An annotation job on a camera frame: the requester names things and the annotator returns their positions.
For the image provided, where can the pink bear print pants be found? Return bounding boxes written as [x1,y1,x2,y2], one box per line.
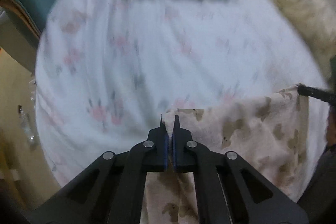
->
[140,84,329,224]

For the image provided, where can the cream quilted blanket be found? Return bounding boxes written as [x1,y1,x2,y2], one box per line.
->
[272,0,335,79]

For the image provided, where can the white floral bed sheet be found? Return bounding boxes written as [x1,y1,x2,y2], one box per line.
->
[35,0,326,186]

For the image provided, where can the plastic bottle on floor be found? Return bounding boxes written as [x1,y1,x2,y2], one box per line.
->
[18,105,37,148]

